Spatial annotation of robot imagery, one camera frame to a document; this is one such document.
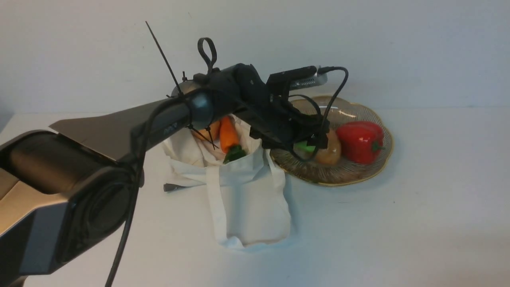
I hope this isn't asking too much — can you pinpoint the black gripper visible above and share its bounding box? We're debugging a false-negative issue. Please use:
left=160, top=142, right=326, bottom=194
left=239, top=94, right=329, bottom=149

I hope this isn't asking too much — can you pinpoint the green cucumber vegetable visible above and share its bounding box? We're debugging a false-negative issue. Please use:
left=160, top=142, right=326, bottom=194
left=294, top=141, right=315, bottom=154

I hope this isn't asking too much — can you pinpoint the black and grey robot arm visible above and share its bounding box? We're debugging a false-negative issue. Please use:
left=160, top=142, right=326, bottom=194
left=1, top=64, right=328, bottom=287

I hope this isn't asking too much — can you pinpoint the orange round vegetable in bag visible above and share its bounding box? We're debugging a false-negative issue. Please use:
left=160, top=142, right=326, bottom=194
left=191, top=121, right=221, bottom=142

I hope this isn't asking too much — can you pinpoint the white cloth tote bag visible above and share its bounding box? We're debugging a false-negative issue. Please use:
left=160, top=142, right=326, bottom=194
left=162, top=116, right=291, bottom=252

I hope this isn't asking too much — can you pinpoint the orange carrot with green top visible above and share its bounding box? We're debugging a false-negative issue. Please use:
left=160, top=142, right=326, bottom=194
left=219, top=116, right=247, bottom=165

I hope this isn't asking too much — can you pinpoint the ribbed glass plate gold rim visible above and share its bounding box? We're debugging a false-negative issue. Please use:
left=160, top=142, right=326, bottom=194
left=270, top=97, right=394, bottom=187

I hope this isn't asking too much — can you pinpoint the brown potato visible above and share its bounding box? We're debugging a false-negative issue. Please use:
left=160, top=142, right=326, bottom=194
left=315, top=129, right=342, bottom=166

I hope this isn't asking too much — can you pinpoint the red bell pepper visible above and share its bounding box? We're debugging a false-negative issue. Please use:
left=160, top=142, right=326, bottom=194
left=335, top=121, right=385, bottom=165

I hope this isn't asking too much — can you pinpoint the wrist camera with silver body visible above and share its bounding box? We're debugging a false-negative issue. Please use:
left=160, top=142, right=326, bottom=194
left=266, top=66, right=328, bottom=96

